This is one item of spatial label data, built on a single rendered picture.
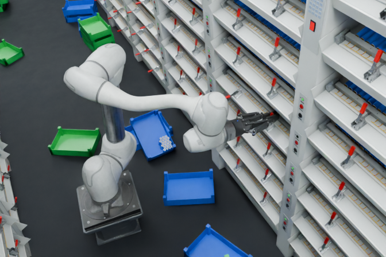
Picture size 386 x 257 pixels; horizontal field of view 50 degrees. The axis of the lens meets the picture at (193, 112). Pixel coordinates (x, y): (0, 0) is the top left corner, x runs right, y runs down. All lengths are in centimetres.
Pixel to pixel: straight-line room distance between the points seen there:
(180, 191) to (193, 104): 112
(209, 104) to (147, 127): 140
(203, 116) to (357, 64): 55
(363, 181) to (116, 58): 111
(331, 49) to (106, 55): 95
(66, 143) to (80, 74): 132
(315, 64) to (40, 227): 187
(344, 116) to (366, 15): 37
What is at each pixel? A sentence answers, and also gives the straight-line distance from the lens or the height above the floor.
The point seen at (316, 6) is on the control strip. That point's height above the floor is 144.
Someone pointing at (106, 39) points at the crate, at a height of 12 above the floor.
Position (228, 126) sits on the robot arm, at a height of 88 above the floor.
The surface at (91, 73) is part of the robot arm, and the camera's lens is 176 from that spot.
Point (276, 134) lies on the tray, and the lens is 183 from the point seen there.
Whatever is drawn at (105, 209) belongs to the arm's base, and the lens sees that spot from 224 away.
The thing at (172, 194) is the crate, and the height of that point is 0.
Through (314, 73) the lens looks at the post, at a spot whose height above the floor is 121.
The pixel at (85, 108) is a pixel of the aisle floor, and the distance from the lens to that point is 326.
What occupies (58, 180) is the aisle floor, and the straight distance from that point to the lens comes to 282.
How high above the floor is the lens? 204
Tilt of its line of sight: 42 degrees down
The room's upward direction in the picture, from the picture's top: 6 degrees counter-clockwise
